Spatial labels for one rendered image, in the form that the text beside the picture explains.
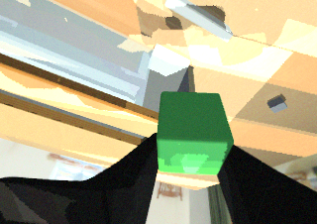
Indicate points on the green block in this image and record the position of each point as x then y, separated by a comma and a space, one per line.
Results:
193, 132

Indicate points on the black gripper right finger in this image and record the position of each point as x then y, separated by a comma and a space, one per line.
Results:
255, 193

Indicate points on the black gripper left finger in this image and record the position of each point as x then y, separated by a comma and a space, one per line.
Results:
119, 194

